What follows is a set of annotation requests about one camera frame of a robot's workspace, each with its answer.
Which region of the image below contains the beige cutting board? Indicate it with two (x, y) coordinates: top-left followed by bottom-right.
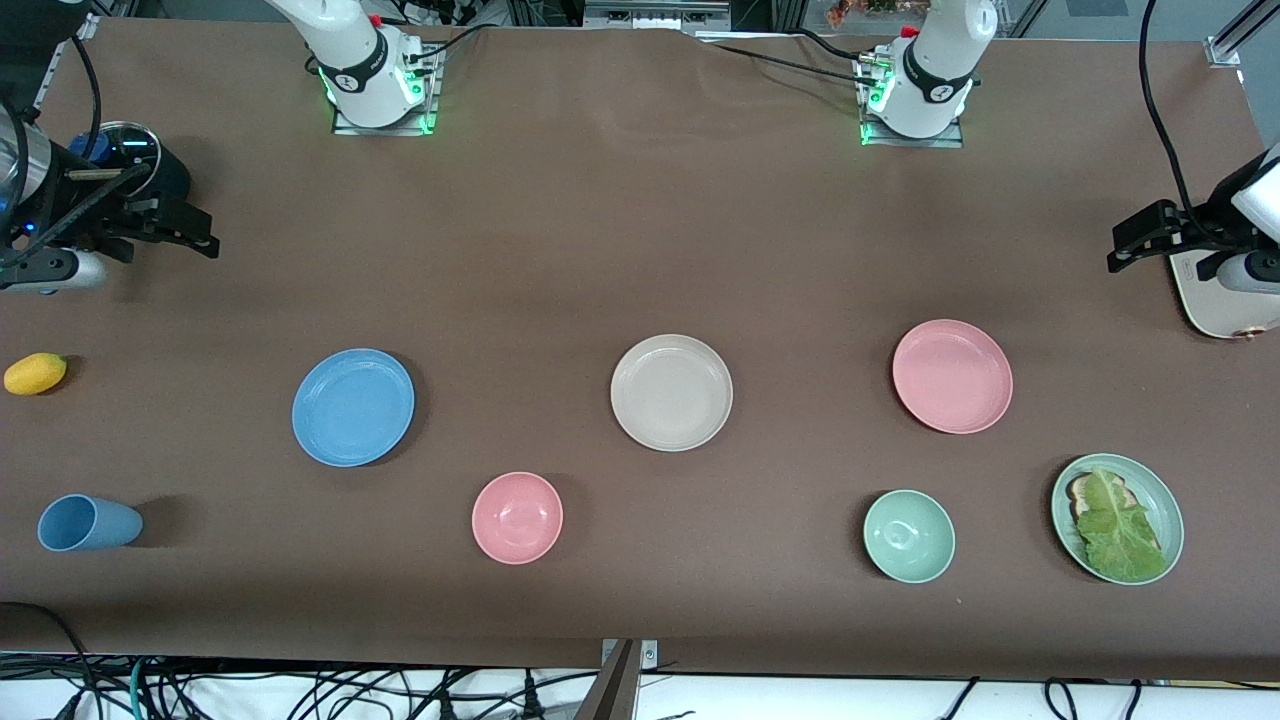
(1168, 240), (1280, 341)

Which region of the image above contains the aluminium frame profile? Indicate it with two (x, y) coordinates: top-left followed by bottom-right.
(28, 15), (101, 116)
(1205, 0), (1280, 69)

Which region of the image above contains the silver table bracket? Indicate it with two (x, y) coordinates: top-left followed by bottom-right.
(600, 638), (659, 673)

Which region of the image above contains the pink plate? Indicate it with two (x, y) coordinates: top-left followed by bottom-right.
(892, 319), (1014, 435)

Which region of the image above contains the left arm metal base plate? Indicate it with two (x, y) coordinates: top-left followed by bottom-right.
(860, 55), (964, 149)

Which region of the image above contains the green plate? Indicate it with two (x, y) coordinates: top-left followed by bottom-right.
(1050, 453), (1185, 586)

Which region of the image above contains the green lettuce leaf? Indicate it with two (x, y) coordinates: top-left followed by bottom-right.
(1075, 468), (1169, 583)

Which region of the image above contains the blue plate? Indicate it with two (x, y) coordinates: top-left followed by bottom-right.
(292, 348), (416, 468)

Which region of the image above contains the blue cup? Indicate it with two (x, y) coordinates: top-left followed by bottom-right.
(37, 494), (144, 552)

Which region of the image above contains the black base cable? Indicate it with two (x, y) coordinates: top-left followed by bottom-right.
(405, 22), (501, 66)
(700, 30), (881, 91)

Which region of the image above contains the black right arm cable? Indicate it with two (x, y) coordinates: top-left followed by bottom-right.
(0, 35), (151, 271)

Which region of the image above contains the silver metal frame beam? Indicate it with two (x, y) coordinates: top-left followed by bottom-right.
(583, 0), (731, 31)

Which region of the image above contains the small pink bowl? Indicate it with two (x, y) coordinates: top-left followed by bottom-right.
(471, 471), (564, 565)

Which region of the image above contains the dark camera mount pole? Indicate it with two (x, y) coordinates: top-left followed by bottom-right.
(572, 640), (643, 720)

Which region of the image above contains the brown table cover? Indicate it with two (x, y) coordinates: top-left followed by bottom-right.
(0, 18), (1280, 681)

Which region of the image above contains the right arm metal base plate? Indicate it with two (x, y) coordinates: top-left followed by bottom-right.
(332, 45), (441, 136)

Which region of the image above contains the yellow lemon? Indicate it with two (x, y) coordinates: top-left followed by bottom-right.
(3, 352), (68, 396)

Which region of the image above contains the toasted bread slice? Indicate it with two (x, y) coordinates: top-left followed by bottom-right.
(1066, 473), (1131, 521)

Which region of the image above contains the small green bowl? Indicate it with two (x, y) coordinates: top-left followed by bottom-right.
(863, 489), (956, 584)

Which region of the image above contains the beige plate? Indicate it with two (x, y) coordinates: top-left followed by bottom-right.
(610, 334), (734, 452)

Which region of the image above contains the black pot with glass lid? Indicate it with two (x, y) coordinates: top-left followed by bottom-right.
(62, 120), (192, 226)

